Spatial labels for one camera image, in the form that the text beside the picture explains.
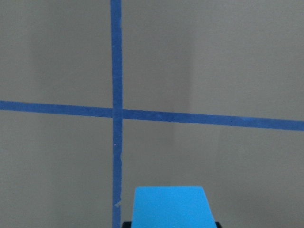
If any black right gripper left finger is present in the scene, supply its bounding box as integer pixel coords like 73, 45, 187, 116
122, 221, 132, 228

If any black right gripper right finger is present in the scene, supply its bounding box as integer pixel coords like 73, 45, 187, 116
215, 221, 223, 228

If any blue cube block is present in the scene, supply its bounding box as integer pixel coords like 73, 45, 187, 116
131, 186, 216, 228

